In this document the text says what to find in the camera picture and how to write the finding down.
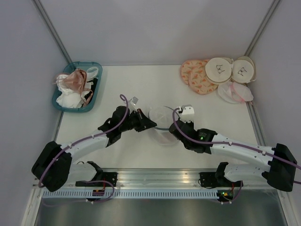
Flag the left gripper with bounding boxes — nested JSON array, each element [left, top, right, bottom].
[[119, 108, 156, 132]]

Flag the white mesh laundry bag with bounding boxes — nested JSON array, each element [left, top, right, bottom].
[[148, 106, 178, 146]]

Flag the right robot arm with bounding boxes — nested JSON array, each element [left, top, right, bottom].
[[169, 120, 297, 192]]

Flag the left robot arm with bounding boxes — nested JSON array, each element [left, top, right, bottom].
[[31, 106, 157, 192]]

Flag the white pink-trim mesh bag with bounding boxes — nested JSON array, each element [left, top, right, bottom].
[[217, 81, 253, 104]]

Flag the cream bag with glasses print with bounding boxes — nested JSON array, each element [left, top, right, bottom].
[[205, 57, 234, 85]]

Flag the pink satin bra in basket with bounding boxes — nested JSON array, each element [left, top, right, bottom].
[[53, 68, 94, 106]]

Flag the white garments in basket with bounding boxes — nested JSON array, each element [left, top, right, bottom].
[[55, 66, 99, 109]]

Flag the teal plastic basket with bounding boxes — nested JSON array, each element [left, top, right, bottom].
[[52, 61, 103, 113]]

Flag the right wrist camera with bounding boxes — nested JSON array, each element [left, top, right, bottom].
[[178, 105, 195, 123]]

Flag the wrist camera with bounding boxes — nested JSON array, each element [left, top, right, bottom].
[[128, 97, 138, 112], [178, 105, 195, 123]]

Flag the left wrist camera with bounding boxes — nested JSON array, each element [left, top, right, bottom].
[[128, 97, 138, 112]]

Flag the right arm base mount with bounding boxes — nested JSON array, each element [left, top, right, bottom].
[[198, 172, 221, 189]]

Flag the aluminium front rail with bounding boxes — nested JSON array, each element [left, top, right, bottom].
[[32, 168, 238, 189]]

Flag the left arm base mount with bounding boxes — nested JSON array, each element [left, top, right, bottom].
[[101, 172, 118, 187]]

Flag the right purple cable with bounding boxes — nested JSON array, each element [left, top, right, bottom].
[[172, 107, 301, 186]]

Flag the purple cable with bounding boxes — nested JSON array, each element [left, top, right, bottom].
[[172, 107, 301, 186], [38, 94, 130, 208]]

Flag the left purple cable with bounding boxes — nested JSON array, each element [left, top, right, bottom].
[[38, 94, 130, 208]]

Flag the white slotted cable duct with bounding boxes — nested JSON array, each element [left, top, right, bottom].
[[42, 189, 218, 199]]

